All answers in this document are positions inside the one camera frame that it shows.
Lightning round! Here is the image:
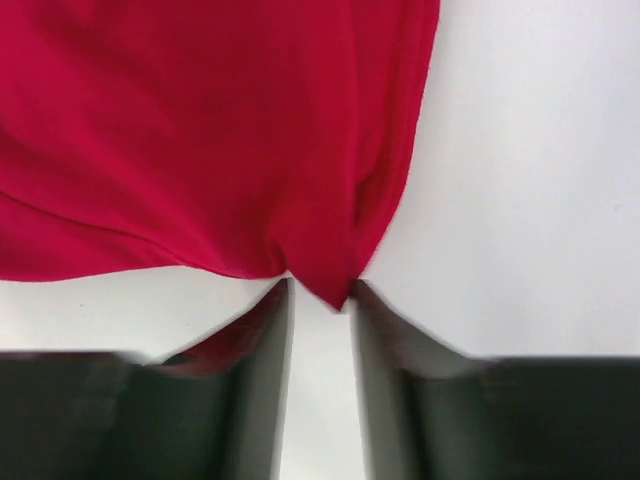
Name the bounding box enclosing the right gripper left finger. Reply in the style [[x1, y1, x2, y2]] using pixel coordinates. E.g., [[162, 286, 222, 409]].
[[1, 279, 290, 479]]

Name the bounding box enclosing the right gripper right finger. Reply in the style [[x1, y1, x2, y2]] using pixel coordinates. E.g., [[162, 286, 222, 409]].
[[351, 280, 639, 479]]

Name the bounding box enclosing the crimson red t shirt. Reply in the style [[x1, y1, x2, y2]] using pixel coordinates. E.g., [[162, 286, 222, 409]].
[[1, 1, 440, 308]]

